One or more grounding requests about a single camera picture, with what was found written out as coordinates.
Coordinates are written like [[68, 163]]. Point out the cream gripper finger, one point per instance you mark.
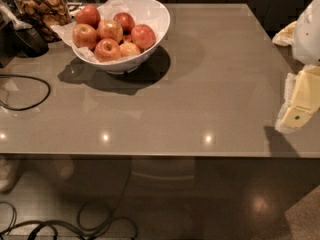
[[285, 36]]

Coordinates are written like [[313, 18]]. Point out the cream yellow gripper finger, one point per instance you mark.
[[301, 99]]

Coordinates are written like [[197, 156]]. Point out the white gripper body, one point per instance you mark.
[[309, 34]]

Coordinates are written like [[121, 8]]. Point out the white ceramic bowl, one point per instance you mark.
[[151, 13]]

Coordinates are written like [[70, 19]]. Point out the yellow apple front right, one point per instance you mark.
[[129, 49]]

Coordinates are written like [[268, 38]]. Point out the white paper bowl liner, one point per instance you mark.
[[106, 10]]

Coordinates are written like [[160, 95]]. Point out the red yellow apple centre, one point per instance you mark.
[[110, 29]]

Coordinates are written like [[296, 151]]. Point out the red yellow apple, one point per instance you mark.
[[110, 29], [107, 50], [84, 35]]

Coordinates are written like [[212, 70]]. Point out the red yellow apple front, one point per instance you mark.
[[107, 50]]

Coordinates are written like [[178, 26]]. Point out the red yellow apple left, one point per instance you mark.
[[84, 35]]

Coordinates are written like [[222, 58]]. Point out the glass jar of dried chips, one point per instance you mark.
[[47, 13]]

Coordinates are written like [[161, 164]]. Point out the black round appliance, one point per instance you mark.
[[26, 34]]

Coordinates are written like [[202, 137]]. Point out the white shoe on floor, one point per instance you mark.
[[8, 173]]

